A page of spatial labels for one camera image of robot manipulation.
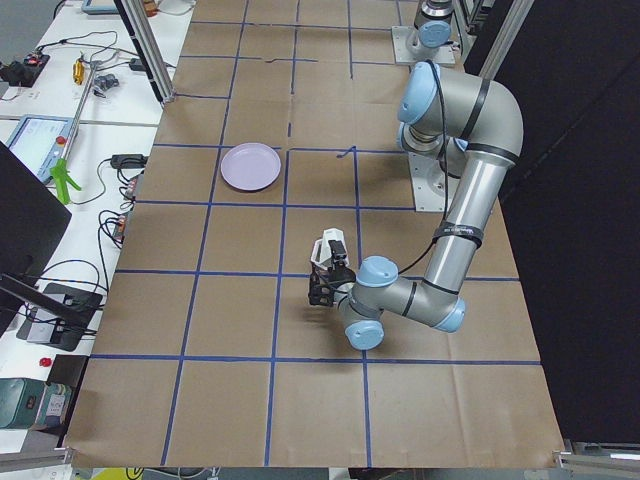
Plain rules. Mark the blue teach pendant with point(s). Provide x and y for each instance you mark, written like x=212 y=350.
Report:
x=38 y=141

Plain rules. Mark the aluminium frame post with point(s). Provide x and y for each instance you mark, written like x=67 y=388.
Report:
x=137 y=25

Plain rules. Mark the green box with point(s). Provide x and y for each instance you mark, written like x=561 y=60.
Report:
x=33 y=404

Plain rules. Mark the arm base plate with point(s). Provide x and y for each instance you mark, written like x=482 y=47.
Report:
x=427 y=181
x=409 y=49

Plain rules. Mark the yellow tool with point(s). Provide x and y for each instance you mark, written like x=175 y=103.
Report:
x=78 y=71

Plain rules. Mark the black power adapter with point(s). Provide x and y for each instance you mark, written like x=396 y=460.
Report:
x=128 y=161

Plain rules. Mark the green-handled reacher grabber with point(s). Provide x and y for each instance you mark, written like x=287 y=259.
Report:
x=59 y=172

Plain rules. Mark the white faceted cup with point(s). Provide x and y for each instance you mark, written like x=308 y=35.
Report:
x=321 y=255

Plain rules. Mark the black monitor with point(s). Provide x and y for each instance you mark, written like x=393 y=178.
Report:
x=33 y=221

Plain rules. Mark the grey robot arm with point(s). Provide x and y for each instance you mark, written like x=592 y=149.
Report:
x=432 y=27
x=439 y=106

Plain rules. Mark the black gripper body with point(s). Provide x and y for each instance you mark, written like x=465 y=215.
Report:
x=320 y=291

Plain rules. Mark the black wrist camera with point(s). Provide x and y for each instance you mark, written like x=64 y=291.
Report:
x=339 y=256

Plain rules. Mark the black desk stand base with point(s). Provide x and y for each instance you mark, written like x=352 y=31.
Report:
x=45 y=328

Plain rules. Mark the lavender round plate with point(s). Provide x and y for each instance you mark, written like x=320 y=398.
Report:
x=250 y=166

